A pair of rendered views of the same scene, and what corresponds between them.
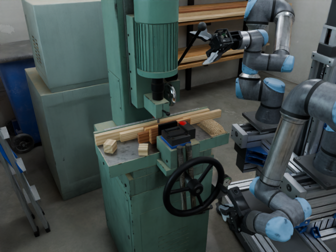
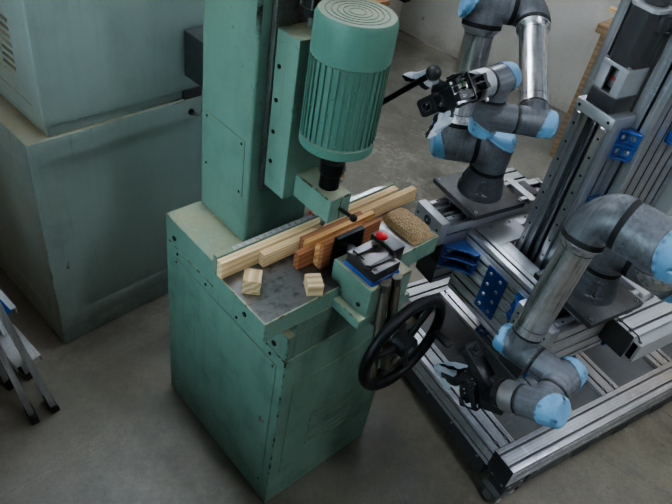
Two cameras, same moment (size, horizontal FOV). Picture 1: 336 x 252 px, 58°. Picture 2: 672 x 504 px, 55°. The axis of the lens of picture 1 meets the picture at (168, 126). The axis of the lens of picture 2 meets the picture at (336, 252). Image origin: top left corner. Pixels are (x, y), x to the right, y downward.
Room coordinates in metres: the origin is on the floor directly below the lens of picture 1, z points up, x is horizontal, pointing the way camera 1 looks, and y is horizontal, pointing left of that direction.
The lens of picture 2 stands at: (0.04, 0.47, 1.97)
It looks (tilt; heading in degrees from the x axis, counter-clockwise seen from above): 40 degrees down; 339
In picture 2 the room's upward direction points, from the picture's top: 11 degrees clockwise
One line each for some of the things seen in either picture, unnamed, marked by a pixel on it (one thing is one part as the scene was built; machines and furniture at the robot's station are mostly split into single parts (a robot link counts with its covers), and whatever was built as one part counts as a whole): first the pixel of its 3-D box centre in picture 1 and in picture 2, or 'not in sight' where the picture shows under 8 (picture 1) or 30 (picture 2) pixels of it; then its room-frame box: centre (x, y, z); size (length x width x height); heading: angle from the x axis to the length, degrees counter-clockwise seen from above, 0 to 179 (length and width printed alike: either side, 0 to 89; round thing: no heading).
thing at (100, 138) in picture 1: (156, 125); (315, 227); (1.29, 0.06, 0.93); 0.60 x 0.02 x 0.05; 117
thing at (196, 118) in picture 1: (173, 124); (344, 223); (1.31, -0.03, 0.92); 0.55 x 0.02 x 0.04; 117
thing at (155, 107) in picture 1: (156, 106); (321, 196); (1.29, 0.05, 1.03); 0.14 x 0.07 x 0.09; 27
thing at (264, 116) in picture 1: (269, 110); (483, 177); (1.57, -0.59, 0.87); 0.15 x 0.15 x 0.10
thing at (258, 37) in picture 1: (254, 39); (497, 80); (1.36, -0.38, 1.32); 0.11 x 0.08 x 0.09; 117
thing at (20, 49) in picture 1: (31, 94); not in sight; (2.73, 1.33, 0.48); 0.64 x 0.54 x 0.97; 124
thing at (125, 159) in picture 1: (168, 147); (344, 271); (1.17, 0.00, 0.87); 0.61 x 0.30 x 0.06; 117
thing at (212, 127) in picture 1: (211, 124); (408, 221); (1.31, -0.21, 0.92); 0.14 x 0.09 x 0.04; 27
